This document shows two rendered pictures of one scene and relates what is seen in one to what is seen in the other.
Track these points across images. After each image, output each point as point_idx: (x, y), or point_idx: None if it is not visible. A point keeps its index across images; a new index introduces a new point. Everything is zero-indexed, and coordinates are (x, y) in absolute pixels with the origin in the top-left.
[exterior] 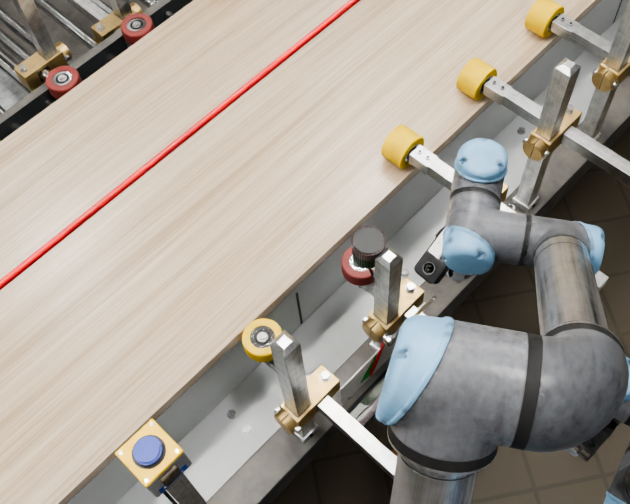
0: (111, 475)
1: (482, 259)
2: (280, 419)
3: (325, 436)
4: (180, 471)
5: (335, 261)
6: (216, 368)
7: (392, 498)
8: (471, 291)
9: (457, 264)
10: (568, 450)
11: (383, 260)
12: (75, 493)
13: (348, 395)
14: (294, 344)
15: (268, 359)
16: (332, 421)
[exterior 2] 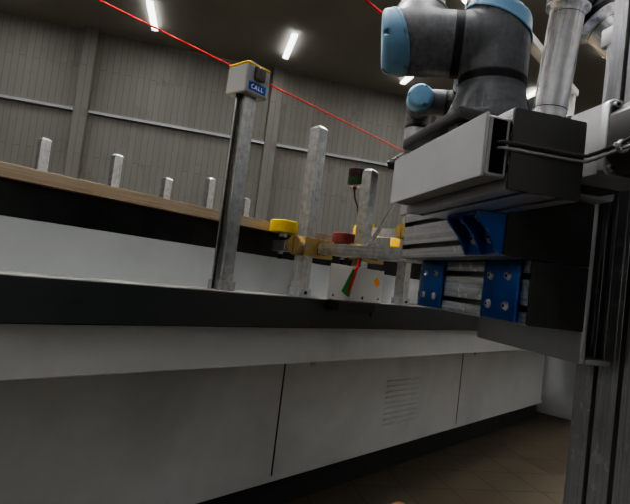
0: (148, 258)
1: (428, 87)
2: (293, 235)
3: (314, 303)
4: (265, 78)
5: (321, 277)
6: (241, 259)
7: None
8: (409, 325)
9: (415, 95)
10: None
11: (367, 169)
12: (139, 201)
13: (333, 290)
14: (325, 128)
15: (286, 227)
16: (329, 247)
